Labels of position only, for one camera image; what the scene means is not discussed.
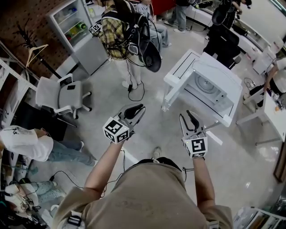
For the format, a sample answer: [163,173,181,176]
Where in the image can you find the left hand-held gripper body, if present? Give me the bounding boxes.
[102,114,136,144]

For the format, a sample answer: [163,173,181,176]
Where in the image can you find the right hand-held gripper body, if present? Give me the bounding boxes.
[182,131,208,159]

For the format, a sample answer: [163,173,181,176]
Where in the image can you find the person's left forearm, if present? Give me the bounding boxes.
[84,140,125,195]

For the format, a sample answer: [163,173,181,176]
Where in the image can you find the person's right forearm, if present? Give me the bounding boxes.
[192,156,216,206]

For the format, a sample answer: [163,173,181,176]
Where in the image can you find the glass-door white fridge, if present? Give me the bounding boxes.
[46,0,109,76]

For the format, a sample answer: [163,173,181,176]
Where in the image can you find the person's black trousers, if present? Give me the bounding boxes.
[134,157,182,172]

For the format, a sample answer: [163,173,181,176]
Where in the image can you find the person's white shoe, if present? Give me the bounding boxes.
[151,146,162,161]

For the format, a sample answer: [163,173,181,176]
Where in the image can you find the white office chair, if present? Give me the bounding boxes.
[35,73,92,119]

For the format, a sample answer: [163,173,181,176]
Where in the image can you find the white square table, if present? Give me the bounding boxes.
[162,49,243,128]

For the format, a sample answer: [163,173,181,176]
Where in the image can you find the white power strip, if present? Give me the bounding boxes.
[244,77,257,88]

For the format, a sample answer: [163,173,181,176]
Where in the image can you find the person's beige t-shirt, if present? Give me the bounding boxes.
[52,163,234,229]

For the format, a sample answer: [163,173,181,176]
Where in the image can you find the white small desk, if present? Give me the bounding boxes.
[236,89,286,146]

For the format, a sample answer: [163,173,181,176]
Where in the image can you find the black backpack with round disc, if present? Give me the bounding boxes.
[116,0,163,72]

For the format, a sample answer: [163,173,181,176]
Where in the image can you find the black office chair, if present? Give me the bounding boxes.
[203,24,242,70]

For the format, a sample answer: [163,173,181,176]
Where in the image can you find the black coat rack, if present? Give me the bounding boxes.
[12,19,64,79]

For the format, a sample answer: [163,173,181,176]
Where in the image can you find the white storage box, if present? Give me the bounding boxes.
[252,50,276,75]

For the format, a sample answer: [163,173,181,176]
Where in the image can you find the wooden clothes hanger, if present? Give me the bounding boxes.
[25,44,49,68]

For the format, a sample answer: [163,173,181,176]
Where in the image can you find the white metal shelf rack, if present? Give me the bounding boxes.
[0,40,38,129]

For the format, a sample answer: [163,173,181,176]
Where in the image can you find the long white counter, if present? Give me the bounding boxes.
[185,3,272,59]

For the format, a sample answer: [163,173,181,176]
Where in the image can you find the red cabinet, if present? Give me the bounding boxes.
[151,0,177,15]

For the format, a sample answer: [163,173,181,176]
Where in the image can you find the black floor cable with adapter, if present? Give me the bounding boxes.
[127,55,146,102]

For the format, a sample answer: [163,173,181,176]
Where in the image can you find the person's black cable with adapter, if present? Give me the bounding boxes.
[49,149,127,199]

